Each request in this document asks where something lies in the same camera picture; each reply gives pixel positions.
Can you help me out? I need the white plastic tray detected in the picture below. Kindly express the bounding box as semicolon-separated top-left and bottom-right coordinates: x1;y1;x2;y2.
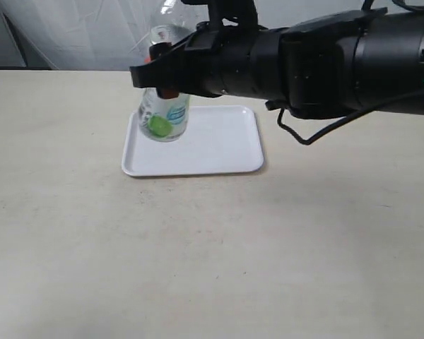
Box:
122;105;264;177

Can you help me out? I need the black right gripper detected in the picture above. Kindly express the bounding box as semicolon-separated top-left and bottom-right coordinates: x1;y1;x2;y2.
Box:
130;1;259;98

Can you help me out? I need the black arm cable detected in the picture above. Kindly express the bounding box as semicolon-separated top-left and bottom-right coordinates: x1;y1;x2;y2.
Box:
264;86;424;146

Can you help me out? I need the clear lime drink bottle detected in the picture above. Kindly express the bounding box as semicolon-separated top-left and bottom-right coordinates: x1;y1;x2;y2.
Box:
139;1;192;143

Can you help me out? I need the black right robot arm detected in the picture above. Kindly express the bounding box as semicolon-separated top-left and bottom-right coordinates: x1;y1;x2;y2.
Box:
130;1;424;119

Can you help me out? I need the white backdrop curtain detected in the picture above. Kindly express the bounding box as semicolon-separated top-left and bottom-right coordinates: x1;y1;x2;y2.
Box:
0;0;424;71

